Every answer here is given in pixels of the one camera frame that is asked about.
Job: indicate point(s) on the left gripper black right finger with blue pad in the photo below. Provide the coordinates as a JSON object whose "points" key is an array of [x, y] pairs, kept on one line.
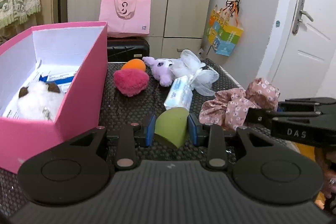
{"points": [[259, 166]]}

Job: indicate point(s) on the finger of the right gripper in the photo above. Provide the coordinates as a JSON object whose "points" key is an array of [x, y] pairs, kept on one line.
{"points": [[324, 105], [310, 116]]}

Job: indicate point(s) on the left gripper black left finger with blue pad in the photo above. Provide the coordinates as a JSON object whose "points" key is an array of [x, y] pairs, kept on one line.
{"points": [[80, 168]]}

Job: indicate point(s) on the pink floral scrunchie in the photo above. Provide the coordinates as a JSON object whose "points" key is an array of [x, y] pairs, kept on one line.
{"points": [[229, 108]]}

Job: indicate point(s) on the white tissue pack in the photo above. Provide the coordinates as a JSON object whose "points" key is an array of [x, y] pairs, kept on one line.
{"points": [[180, 94]]}

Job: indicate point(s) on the white plush cat toy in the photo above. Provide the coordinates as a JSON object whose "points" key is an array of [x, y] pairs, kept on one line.
{"points": [[39, 101]]}

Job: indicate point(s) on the green makeup sponge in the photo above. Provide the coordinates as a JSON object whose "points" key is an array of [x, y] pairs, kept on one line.
{"points": [[171, 127]]}

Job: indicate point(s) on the blue tissue pack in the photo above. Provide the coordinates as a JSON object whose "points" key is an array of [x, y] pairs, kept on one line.
{"points": [[62, 80]]}

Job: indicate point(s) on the red heart plush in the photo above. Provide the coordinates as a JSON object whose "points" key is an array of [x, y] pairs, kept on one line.
{"points": [[130, 82]]}

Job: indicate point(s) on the purple plush toy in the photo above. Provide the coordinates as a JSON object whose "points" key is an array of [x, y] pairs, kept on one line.
{"points": [[161, 70]]}

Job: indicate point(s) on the orange makeup sponge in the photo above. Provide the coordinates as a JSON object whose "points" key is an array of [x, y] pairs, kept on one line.
{"points": [[135, 64]]}

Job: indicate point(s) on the pink cardboard box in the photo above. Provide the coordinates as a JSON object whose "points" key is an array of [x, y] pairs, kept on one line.
{"points": [[79, 44]]}

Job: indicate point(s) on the white door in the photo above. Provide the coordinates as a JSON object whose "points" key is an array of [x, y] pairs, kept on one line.
{"points": [[307, 65]]}

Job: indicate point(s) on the colourful paper gift bag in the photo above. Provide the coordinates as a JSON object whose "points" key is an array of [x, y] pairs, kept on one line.
{"points": [[224, 29]]}

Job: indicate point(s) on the black suitcase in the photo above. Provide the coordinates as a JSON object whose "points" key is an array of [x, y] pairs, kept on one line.
{"points": [[126, 49]]}

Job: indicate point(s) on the pink tote bag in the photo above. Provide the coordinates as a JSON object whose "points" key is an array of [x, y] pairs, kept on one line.
{"points": [[126, 18]]}

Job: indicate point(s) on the silver door handle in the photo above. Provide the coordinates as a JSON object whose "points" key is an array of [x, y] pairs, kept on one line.
{"points": [[298, 16]]}

